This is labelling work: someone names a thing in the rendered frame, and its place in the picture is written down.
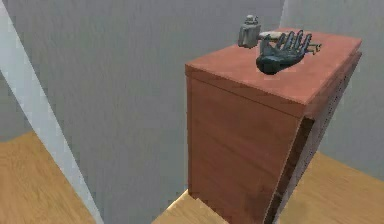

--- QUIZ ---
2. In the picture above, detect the red-brown wooden cabinet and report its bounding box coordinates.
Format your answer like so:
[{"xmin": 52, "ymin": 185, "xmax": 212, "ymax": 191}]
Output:
[{"xmin": 184, "ymin": 27, "xmax": 363, "ymax": 224}]

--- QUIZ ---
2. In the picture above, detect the grey seated figure statue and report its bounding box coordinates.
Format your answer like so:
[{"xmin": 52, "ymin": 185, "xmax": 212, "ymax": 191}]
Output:
[{"xmin": 237, "ymin": 14, "xmax": 262, "ymax": 49}]

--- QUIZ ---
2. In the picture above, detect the dark teal hand sculpture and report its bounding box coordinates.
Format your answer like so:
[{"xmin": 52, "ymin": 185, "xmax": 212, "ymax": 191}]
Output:
[{"xmin": 255, "ymin": 29, "xmax": 323, "ymax": 76}]

